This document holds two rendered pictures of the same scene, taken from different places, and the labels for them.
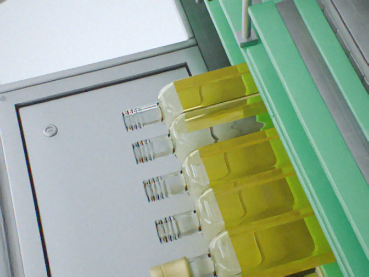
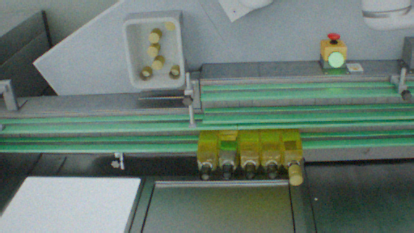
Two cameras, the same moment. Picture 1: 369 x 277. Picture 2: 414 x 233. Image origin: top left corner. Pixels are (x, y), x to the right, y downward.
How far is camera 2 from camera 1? 0.95 m
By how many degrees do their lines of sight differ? 56
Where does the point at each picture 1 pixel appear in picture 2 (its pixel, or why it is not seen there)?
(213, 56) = not seen: hidden behind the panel
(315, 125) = (269, 95)
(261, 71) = (217, 120)
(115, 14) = (103, 199)
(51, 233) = not seen: outside the picture
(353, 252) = (310, 116)
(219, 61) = not seen: hidden behind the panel
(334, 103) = (259, 91)
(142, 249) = (254, 217)
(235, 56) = (182, 147)
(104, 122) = (170, 218)
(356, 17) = (228, 76)
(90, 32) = (107, 211)
